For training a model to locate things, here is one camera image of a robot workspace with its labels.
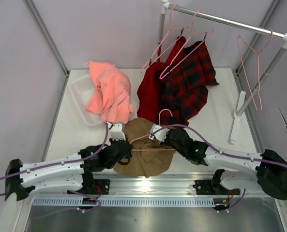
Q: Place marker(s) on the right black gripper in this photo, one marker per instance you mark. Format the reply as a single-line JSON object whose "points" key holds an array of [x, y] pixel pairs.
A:
{"points": [[171, 136]]}

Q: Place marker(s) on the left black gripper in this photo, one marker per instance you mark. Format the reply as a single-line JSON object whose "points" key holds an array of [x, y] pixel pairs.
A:
{"points": [[123, 148]]}

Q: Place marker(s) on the khaki brown skirt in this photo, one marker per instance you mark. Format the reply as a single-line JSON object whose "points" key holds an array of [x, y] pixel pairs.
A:
{"points": [[144, 163]]}

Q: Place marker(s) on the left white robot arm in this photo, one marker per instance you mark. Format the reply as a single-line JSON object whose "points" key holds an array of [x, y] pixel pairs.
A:
{"points": [[18, 172]]}

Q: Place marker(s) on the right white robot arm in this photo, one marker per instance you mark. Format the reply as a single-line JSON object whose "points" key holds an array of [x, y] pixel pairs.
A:
{"points": [[236, 170]]}

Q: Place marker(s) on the salmon pink skirt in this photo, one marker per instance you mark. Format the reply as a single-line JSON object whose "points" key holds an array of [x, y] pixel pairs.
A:
{"points": [[111, 99]]}

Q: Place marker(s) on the plain red skirt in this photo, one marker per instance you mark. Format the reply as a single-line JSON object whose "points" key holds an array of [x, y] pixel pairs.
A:
{"points": [[151, 88]]}

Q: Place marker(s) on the red black plaid skirt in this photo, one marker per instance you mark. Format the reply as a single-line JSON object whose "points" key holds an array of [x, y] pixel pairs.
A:
{"points": [[185, 92]]}

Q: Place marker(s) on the white plastic basket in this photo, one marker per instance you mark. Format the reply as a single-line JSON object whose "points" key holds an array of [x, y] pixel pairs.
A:
{"points": [[82, 89]]}

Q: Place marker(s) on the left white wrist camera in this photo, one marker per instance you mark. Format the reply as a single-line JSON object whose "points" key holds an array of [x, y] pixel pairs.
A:
{"points": [[116, 131]]}

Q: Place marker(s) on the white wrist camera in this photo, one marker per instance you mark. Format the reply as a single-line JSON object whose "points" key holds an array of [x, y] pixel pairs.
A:
{"points": [[116, 131], [158, 133]]}

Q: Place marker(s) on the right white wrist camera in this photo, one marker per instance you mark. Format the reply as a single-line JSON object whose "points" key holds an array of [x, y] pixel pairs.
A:
{"points": [[158, 133]]}

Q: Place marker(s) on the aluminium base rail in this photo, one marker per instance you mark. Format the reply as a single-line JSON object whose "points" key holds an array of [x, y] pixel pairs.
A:
{"points": [[162, 185]]}

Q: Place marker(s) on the white slotted cable duct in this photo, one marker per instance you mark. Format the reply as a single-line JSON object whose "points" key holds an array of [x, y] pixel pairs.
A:
{"points": [[125, 201]]}

